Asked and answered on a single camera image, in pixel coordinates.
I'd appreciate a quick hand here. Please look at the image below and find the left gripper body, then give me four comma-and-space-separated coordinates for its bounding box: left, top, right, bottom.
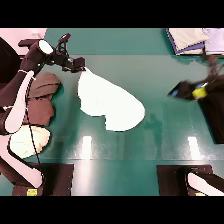
61, 56, 87, 73

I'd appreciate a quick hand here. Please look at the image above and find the white T-shirt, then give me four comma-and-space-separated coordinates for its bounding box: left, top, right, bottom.
77, 66, 146, 133

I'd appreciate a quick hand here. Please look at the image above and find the grey-brown garment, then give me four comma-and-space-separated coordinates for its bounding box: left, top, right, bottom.
29, 71, 63, 100

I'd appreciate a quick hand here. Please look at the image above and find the red-brown garment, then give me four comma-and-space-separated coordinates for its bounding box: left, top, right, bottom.
25, 97, 56, 128

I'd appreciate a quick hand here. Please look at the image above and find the cream garment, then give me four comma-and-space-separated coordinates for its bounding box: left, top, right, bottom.
8, 125, 52, 160

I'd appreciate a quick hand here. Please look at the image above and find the folded white garment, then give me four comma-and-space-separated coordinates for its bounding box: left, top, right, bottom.
165, 28, 210, 56

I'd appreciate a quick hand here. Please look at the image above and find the folded lavender garment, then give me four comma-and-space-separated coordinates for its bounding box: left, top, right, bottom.
201, 28, 224, 56

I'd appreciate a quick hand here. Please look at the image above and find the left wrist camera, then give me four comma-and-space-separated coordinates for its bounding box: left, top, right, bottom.
55, 32, 72, 55

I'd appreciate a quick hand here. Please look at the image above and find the black cable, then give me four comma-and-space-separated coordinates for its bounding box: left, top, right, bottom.
27, 75, 47, 176

